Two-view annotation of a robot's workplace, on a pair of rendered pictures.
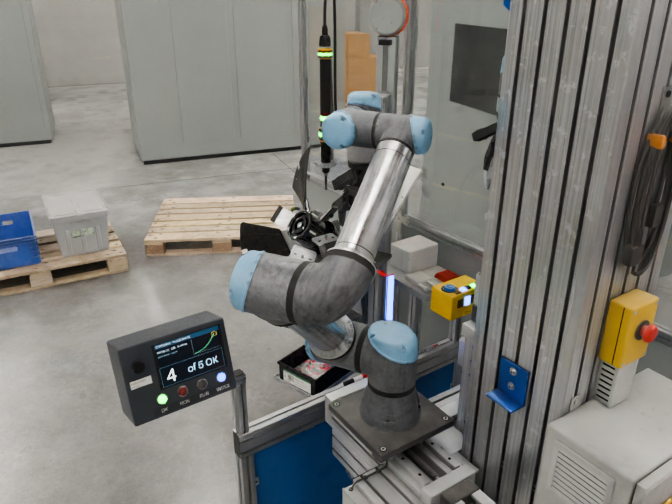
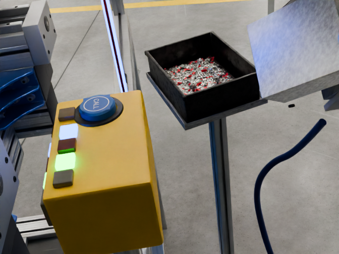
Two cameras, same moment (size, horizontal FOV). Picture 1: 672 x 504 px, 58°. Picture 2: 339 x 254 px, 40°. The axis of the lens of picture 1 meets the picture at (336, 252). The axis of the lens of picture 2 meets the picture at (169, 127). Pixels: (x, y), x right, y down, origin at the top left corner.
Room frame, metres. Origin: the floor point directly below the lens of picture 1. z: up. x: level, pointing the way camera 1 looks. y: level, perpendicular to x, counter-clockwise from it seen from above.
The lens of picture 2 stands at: (2.09, -0.69, 1.36)
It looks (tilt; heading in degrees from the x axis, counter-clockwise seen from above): 37 degrees down; 124
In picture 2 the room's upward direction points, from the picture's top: 9 degrees counter-clockwise
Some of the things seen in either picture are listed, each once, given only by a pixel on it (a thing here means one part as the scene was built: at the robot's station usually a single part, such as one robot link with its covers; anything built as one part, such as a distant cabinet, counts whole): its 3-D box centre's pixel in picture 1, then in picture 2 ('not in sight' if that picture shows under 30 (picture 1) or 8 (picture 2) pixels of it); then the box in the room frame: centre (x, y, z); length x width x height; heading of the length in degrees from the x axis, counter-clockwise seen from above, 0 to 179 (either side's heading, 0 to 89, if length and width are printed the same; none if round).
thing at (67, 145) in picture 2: not in sight; (67, 145); (1.80, -0.44, 1.08); 0.02 x 0.02 x 0.01; 35
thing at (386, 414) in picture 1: (391, 394); not in sight; (1.20, -0.13, 1.09); 0.15 x 0.15 x 0.10
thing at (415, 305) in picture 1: (412, 358); not in sight; (2.35, -0.35, 0.42); 0.04 x 0.04 x 0.83; 35
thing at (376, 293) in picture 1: (373, 341); not in sight; (2.24, -0.16, 0.58); 0.09 x 0.05 x 1.15; 35
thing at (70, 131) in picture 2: not in sight; (68, 131); (1.78, -0.42, 1.08); 0.02 x 0.02 x 0.01; 35
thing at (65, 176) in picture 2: not in sight; (63, 178); (1.82, -0.48, 1.08); 0.02 x 0.02 x 0.01; 35
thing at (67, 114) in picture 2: not in sight; (66, 114); (1.76, -0.40, 1.08); 0.02 x 0.02 x 0.01; 35
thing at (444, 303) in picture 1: (457, 298); (107, 173); (1.81, -0.41, 1.02); 0.16 x 0.10 x 0.11; 125
